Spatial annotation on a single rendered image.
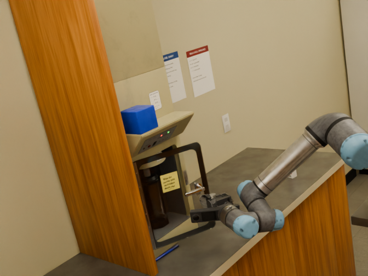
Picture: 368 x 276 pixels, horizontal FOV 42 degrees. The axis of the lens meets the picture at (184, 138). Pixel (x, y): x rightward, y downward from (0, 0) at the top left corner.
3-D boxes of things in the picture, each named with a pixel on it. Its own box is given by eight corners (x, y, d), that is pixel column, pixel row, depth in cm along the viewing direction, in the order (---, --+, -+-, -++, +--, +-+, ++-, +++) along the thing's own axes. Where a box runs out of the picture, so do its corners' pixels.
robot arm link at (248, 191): (326, 94, 165) (228, 188, 177) (345, 110, 157) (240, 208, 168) (341, 109, 172) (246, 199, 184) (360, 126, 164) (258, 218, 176)
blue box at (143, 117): (123, 133, 185) (118, 111, 183) (141, 126, 192) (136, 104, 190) (141, 134, 179) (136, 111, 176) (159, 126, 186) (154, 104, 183)
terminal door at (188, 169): (151, 250, 200) (131, 162, 189) (215, 225, 210) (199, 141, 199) (152, 251, 199) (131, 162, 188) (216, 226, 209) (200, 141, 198)
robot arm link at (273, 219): (274, 197, 171) (247, 199, 167) (289, 219, 163) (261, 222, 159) (267, 213, 175) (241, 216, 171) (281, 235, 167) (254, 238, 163)
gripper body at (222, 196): (226, 208, 184) (242, 219, 173) (207, 216, 181) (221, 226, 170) (223, 190, 182) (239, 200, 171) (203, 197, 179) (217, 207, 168)
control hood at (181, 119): (126, 158, 188) (120, 134, 185) (179, 132, 211) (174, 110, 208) (146, 160, 180) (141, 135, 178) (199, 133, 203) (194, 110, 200)
